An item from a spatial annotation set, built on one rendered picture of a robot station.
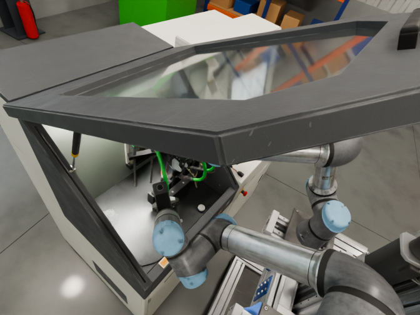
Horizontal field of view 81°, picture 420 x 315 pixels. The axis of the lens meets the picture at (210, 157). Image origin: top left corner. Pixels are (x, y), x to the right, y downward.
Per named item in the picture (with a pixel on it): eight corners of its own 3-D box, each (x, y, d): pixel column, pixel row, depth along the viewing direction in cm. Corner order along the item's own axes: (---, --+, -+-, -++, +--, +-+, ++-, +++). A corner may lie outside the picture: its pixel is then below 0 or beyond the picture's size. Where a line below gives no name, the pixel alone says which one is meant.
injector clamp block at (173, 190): (160, 219, 129) (162, 205, 118) (147, 207, 132) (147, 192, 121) (200, 182, 150) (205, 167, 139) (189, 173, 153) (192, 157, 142)
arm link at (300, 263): (415, 252, 42) (214, 204, 77) (403, 306, 35) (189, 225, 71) (417, 299, 46) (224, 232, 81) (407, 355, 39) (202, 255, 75)
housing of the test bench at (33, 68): (89, 267, 182) (8, 100, 72) (65, 241, 190) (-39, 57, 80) (205, 166, 268) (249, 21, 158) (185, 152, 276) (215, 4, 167)
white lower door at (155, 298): (147, 322, 159) (149, 297, 109) (144, 319, 159) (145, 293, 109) (207, 248, 199) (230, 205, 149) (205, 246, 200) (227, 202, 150)
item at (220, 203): (151, 292, 110) (152, 282, 98) (144, 285, 111) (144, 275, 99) (228, 205, 148) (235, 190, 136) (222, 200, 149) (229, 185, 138)
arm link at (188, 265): (223, 262, 68) (204, 230, 66) (195, 295, 61) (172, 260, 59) (206, 259, 74) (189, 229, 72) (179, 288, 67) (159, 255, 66)
